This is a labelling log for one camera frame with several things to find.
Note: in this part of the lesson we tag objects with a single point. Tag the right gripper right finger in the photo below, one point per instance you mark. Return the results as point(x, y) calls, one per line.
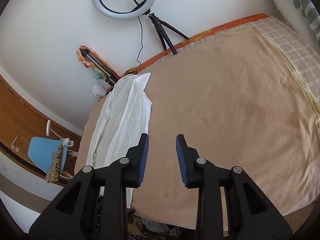
point(199, 173)

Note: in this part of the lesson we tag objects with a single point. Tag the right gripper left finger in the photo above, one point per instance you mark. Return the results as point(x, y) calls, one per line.
point(124, 173)

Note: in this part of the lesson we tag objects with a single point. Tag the white shirt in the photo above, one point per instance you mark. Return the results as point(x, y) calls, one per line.
point(125, 115)

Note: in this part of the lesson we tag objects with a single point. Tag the white charger plug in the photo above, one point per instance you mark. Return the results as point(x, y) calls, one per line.
point(67, 143)

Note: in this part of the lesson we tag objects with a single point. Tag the leopard print cloth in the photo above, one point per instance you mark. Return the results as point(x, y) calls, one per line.
point(53, 173)

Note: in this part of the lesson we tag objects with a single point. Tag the beige fleece blanket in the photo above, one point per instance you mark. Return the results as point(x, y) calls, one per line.
point(285, 165)

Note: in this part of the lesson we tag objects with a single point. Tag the light blue chair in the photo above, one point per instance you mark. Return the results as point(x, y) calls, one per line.
point(40, 151)

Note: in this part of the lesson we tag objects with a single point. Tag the white mug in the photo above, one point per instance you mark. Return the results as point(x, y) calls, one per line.
point(100, 88)

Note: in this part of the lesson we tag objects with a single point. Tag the white desk lamp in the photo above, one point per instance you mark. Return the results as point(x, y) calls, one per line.
point(49, 130)

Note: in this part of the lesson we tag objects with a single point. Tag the folded grey tripod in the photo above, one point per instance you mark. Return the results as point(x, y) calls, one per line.
point(112, 79)

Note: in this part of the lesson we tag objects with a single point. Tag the colourful patterned scarf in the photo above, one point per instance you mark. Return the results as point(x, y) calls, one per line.
point(98, 74)

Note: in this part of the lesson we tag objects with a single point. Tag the orange floral bed sheet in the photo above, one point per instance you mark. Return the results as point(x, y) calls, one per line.
point(200, 36)

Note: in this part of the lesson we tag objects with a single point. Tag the small black tripod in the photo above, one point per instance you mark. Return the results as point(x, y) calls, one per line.
point(162, 34)

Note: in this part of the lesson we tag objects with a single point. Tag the checked woven bed cover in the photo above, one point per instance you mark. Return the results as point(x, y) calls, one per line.
point(295, 55)

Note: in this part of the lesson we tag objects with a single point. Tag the green white patterned pillow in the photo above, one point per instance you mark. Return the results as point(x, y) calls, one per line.
point(303, 16)

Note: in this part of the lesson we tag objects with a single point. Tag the white ring light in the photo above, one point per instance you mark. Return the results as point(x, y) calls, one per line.
point(141, 8)

